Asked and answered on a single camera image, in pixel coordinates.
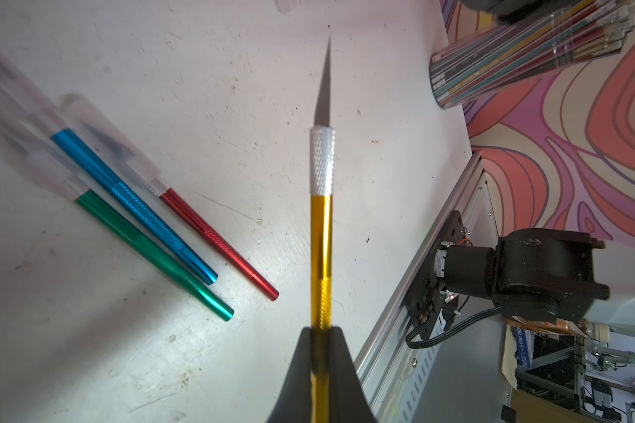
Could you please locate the yellow capped knife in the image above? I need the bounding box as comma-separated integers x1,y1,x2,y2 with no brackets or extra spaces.
310,46,335,422

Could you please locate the green capped knife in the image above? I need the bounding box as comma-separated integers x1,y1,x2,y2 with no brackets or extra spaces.
0,130,235,322

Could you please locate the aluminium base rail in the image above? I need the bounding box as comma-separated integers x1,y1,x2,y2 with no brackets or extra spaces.
355,153,511,422

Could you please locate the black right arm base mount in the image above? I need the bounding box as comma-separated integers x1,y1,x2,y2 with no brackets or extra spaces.
403,211,610,349

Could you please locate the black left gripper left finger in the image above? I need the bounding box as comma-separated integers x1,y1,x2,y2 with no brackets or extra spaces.
267,327,312,423

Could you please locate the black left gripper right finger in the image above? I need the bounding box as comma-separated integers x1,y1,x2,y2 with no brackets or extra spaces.
330,327,377,423

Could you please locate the red capped knife right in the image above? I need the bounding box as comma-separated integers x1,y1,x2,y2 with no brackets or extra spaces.
62,93,280,301

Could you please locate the clear cup of craft knives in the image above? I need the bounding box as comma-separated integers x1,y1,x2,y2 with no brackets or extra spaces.
430,1,635,109

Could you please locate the blue capped knife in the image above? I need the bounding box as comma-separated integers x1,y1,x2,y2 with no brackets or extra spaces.
0,54,218,286

